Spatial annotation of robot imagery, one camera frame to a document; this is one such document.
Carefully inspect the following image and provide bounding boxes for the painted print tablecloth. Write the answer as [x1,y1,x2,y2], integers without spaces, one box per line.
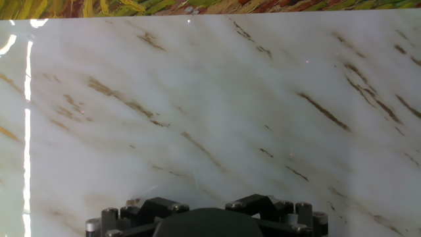
[0,0,421,21]

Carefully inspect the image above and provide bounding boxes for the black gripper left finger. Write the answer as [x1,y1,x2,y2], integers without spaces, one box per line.
[85,196,190,237]

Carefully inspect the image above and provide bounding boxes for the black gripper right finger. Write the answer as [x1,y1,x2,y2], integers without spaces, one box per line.
[225,193,329,237]

